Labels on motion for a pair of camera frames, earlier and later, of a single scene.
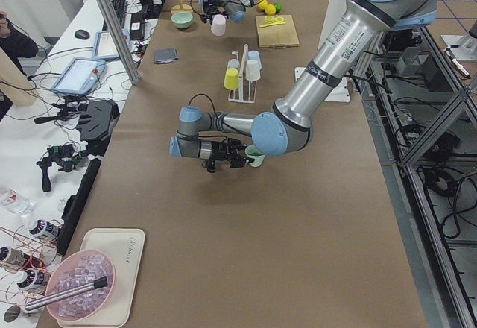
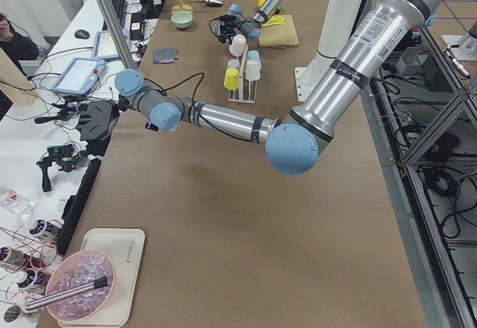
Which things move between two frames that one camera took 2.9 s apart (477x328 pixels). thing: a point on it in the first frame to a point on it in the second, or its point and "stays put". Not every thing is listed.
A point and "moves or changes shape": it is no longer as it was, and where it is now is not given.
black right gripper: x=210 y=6 to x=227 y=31
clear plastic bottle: x=10 y=199 stays put
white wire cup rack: x=241 y=83 stays put
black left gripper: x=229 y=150 to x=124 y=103
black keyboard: x=118 y=6 stays put
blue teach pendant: x=80 y=77 stays put
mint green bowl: x=182 y=19 stays put
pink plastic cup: x=218 y=24 moves or changes shape
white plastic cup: x=253 y=71 stays put
